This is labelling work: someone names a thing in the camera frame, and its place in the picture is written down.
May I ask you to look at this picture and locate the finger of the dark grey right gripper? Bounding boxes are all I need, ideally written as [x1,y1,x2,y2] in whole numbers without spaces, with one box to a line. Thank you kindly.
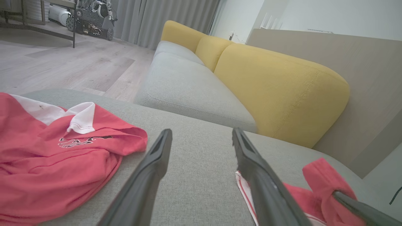
[332,191,402,226]

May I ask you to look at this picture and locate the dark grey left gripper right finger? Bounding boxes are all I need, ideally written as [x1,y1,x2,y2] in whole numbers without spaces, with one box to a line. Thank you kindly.
[232,127,313,226]

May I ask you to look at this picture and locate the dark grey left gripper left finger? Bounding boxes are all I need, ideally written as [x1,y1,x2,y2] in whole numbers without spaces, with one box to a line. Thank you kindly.
[97,129,173,226]

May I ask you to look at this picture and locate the red white striped garment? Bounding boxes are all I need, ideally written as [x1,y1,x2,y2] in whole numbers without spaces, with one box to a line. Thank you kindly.
[236,158,368,226]

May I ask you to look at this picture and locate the red shorts with white stripe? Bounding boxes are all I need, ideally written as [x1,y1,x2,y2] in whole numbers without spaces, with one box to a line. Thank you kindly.
[0,92,148,225]

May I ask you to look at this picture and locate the large grey sofa chaise cushion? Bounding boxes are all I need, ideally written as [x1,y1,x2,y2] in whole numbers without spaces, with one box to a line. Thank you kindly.
[23,89,401,226]

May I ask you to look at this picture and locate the yellow sofa back cushion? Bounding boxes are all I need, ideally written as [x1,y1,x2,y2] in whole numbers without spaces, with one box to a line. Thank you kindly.
[195,35,235,73]
[214,43,351,149]
[160,20,206,53]

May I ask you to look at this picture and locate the grey sofa seat cushion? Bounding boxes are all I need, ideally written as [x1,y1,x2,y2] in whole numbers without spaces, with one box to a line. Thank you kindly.
[134,52,258,133]
[154,40,205,66]

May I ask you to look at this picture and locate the beige wooden partition panel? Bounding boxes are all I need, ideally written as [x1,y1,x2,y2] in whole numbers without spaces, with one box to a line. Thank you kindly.
[246,29,402,180]

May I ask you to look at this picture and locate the grey curtain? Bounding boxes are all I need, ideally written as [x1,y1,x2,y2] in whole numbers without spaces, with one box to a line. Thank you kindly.
[111,0,221,50]

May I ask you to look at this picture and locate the white slatted rack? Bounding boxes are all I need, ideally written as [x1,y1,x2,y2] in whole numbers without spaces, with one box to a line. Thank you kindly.
[259,12,283,30]

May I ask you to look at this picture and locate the black wheeled robot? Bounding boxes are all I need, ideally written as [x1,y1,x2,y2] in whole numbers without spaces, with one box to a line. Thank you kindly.
[66,0,118,41]

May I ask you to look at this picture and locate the white cylindrical appliance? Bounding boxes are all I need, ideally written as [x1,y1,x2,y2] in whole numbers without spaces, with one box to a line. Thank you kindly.
[48,4,72,27]

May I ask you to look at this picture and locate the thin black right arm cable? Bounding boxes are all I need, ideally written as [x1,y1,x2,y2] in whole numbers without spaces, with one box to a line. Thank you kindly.
[389,186,402,205]

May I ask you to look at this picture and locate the metal frame table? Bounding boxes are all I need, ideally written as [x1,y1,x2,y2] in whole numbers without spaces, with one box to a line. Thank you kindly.
[0,0,77,48]

